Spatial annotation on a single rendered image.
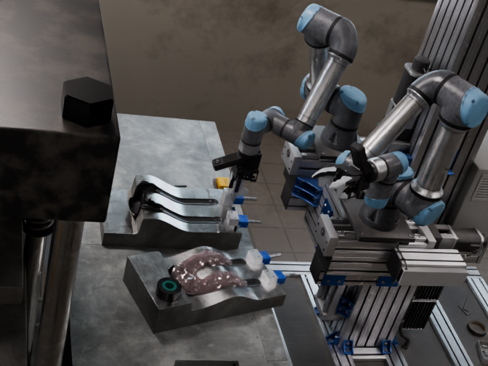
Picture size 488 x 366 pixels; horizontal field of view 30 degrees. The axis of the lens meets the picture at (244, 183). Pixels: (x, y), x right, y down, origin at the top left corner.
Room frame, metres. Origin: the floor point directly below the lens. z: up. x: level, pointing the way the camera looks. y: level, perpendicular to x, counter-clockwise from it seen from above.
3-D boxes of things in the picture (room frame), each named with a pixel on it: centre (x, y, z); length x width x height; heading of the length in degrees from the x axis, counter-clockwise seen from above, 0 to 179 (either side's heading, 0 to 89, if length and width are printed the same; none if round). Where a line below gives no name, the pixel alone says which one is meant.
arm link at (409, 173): (2.75, -0.51, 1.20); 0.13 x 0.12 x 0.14; 48
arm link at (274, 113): (2.89, -0.04, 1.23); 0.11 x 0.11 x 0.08; 65
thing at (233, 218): (2.72, -0.04, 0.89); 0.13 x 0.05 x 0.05; 110
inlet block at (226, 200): (2.82, 0.00, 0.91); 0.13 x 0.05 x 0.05; 110
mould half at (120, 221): (2.68, 0.24, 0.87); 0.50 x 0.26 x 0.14; 110
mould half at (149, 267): (2.37, 0.03, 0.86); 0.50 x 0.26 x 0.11; 128
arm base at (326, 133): (3.22, -0.32, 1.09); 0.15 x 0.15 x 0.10
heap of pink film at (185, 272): (2.38, 0.03, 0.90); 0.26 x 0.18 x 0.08; 128
